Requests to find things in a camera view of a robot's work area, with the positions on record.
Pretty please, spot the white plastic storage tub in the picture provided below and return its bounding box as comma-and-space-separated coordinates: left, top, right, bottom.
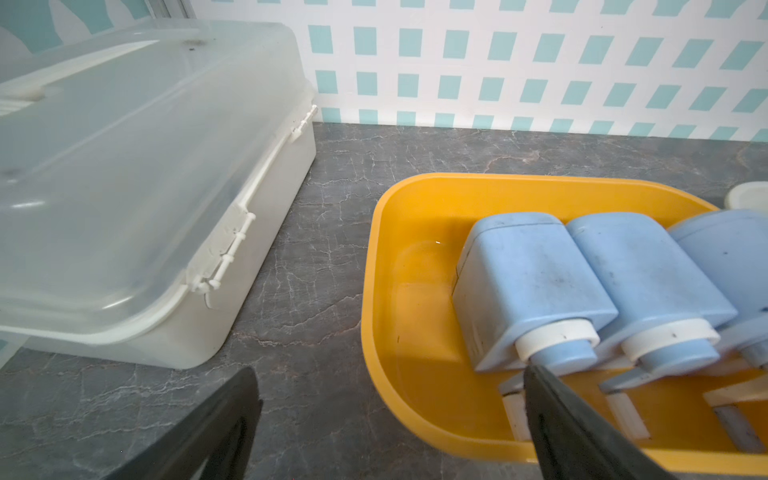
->
724, 181, 768, 215

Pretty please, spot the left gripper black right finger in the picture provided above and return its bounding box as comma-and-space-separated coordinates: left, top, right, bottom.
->
524, 366, 674, 479

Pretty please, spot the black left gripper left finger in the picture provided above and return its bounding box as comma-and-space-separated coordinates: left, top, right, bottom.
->
108, 367, 263, 480

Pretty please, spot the white lidded plastic case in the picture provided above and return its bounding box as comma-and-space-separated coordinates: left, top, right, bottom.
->
1, 19, 317, 369

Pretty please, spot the blue sharpener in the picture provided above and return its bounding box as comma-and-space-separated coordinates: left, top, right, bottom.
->
567, 212, 737, 440
452, 212, 618, 441
667, 208, 768, 454

